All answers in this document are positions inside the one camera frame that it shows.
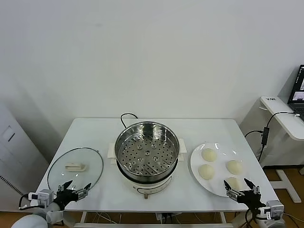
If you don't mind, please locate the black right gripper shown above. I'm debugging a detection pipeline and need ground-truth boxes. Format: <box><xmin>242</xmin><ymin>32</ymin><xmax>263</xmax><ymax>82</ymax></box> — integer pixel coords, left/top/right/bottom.
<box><xmin>223</xmin><ymin>178</ymin><xmax>266</xmax><ymax>214</ymax></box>

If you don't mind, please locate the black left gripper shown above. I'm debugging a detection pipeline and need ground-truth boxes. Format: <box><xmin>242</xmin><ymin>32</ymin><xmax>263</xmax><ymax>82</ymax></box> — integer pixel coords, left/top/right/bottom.
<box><xmin>53</xmin><ymin>180</ymin><xmax>92</xmax><ymax>211</ymax></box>

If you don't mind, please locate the white steamed baozi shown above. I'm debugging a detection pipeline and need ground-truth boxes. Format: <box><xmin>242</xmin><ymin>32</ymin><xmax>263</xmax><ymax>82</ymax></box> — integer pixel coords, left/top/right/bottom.
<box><xmin>201</xmin><ymin>148</ymin><xmax>218</xmax><ymax>162</ymax></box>
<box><xmin>225</xmin><ymin>160</ymin><xmax>243</xmax><ymax>174</ymax></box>
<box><xmin>225</xmin><ymin>177</ymin><xmax>243</xmax><ymax>190</ymax></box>
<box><xmin>198</xmin><ymin>164</ymin><xmax>216</xmax><ymax>181</ymax></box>

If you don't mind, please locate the glass lid with cream handle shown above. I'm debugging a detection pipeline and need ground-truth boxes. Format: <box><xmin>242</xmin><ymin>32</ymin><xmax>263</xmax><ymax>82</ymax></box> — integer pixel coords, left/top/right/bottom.
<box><xmin>47</xmin><ymin>147</ymin><xmax>105</xmax><ymax>193</ymax></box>

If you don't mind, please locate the stainless steel steamer basket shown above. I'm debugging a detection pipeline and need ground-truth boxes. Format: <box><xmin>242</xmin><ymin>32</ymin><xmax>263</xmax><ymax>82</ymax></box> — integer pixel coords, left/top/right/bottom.
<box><xmin>107</xmin><ymin>121</ymin><xmax>187</xmax><ymax>176</ymax></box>

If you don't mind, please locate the white round plate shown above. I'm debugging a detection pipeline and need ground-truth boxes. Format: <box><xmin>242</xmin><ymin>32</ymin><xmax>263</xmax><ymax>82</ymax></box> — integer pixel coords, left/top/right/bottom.
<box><xmin>190</xmin><ymin>142</ymin><xmax>251</xmax><ymax>198</ymax></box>

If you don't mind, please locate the white cabinet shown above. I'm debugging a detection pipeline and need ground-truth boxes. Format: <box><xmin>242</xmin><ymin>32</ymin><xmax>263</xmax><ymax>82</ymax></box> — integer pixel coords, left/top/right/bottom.
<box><xmin>0</xmin><ymin>102</ymin><xmax>49</xmax><ymax>212</ymax></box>

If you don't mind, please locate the cream electric cooker base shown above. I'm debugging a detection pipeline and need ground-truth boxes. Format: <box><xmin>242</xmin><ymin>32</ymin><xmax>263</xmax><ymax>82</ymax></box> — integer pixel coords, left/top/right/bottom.
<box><xmin>109</xmin><ymin>153</ymin><xmax>185</xmax><ymax>200</ymax></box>

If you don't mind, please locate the white power strip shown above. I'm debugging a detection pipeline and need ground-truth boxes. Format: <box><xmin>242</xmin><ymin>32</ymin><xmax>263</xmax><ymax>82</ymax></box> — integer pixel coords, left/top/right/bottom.
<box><xmin>155</xmin><ymin>212</ymin><xmax>178</xmax><ymax>224</ymax></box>

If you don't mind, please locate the white side desk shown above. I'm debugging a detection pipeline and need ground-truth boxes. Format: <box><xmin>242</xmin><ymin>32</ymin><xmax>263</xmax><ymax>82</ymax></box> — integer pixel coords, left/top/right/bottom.
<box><xmin>239</xmin><ymin>95</ymin><xmax>304</xmax><ymax>204</ymax></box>

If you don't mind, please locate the black laptop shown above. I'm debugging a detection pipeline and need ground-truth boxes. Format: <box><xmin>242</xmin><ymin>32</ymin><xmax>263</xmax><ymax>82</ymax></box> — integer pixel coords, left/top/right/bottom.
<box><xmin>287</xmin><ymin>64</ymin><xmax>304</xmax><ymax>114</ymax></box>

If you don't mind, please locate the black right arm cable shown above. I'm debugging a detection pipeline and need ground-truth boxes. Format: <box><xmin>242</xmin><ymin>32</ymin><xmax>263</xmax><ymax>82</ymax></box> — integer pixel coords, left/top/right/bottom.
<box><xmin>245</xmin><ymin>208</ymin><xmax>256</xmax><ymax>228</ymax></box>

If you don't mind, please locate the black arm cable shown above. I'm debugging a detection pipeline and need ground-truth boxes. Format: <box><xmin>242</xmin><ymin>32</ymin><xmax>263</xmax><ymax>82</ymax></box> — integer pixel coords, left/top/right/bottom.
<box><xmin>19</xmin><ymin>193</ymin><xmax>34</xmax><ymax>211</ymax></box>
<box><xmin>245</xmin><ymin>208</ymin><xmax>256</xmax><ymax>228</ymax></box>

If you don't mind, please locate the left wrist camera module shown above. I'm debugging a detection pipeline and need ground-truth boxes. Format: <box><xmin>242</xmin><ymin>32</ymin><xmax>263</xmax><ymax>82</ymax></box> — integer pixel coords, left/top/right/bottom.
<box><xmin>28</xmin><ymin>189</ymin><xmax>54</xmax><ymax>207</ymax></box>

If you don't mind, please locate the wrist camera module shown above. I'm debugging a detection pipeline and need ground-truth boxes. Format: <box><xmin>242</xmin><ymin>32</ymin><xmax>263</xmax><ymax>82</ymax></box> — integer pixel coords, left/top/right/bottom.
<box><xmin>257</xmin><ymin>200</ymin><xmax>285</xmax><ymax>221</ymax></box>
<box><xmin>28</xmin><ymin>189</ymin><xmax>54</xmax><ymax>207</ymax></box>

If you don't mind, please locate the white table frame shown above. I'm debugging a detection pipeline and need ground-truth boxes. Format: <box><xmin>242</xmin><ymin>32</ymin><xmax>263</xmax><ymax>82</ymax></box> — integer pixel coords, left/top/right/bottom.
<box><xmin>48</xmin><ymin>210</ymin><xmax>256</xmax><ymax>228</ymax></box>

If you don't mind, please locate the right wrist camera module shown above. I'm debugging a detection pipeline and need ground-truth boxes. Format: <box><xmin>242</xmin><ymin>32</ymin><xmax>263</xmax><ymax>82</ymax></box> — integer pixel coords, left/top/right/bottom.
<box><xmin>257</xmin><ymin>200</ymin><xmax>285</xmax><ymax>221</ymax></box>

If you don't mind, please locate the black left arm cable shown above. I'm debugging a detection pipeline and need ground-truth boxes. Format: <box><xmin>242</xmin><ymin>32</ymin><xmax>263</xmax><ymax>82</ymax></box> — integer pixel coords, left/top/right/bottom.
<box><xmin>19</xmin><ymin>193</ymin><xmax>34</xmax><ymax>211</ymax></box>

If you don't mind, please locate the black power adapter with cable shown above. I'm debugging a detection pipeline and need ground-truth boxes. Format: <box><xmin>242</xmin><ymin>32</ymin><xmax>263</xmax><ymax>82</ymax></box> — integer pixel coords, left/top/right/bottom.
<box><xmin>244</xmin><ymin>111</ymin><xmax>300</xmax><ymax>162</ymax></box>

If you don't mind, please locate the black cooker power cable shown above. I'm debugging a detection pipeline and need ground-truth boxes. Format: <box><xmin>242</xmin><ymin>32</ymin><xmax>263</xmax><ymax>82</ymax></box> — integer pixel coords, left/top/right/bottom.
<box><xmin>120</xmin><ymin>113</ymin><xmax>138</xmax><ymax>129</ymax></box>

